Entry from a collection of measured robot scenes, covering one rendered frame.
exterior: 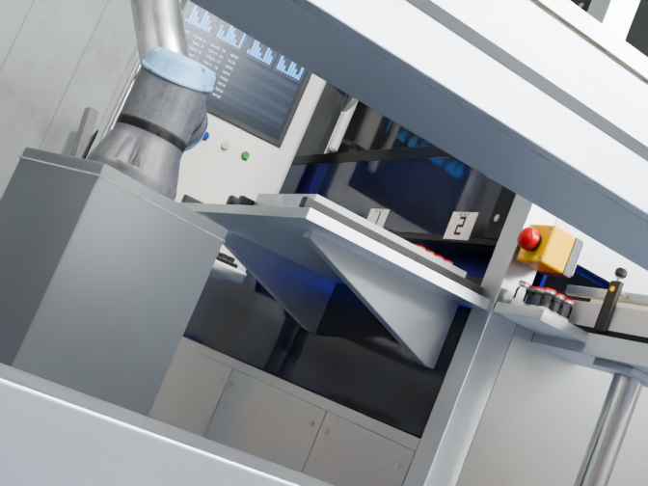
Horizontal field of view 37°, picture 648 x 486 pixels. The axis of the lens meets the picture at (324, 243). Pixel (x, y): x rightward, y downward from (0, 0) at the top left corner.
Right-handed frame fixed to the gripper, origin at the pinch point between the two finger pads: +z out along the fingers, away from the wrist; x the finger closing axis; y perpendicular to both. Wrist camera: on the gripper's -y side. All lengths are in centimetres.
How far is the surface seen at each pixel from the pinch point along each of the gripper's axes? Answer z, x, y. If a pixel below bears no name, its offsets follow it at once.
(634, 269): 3, 13, -64
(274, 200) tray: 19.3, -10.9, 1.8
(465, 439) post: 46, 13, -40
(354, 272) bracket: 26.7, 2.5, -12.3
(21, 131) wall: -21, -413, -2
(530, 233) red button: 9.5, 19.6, -32.3
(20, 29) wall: -72, -406, 22
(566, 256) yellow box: 10.5, 21.7, -39.7
